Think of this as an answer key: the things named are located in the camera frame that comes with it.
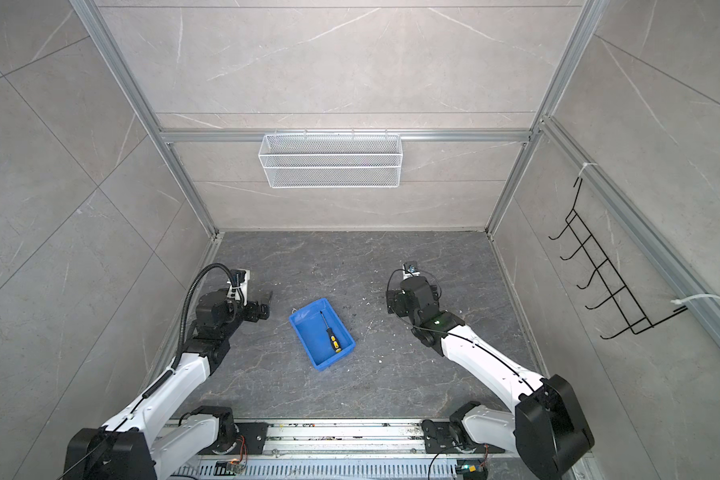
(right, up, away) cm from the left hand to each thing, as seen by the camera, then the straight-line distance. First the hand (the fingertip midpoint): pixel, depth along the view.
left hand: (254, 283), depth 84 cm
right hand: (+44, -1, +2) cm, 44 cm away
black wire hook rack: (+88, -5, -23) cm, 91 cm away
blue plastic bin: (+19, -16, +7) cm, 26 cm away
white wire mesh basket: (+18, +41, +17) cm, 48 cm away
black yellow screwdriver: (+23, -19, +4) cm, 30 cm away
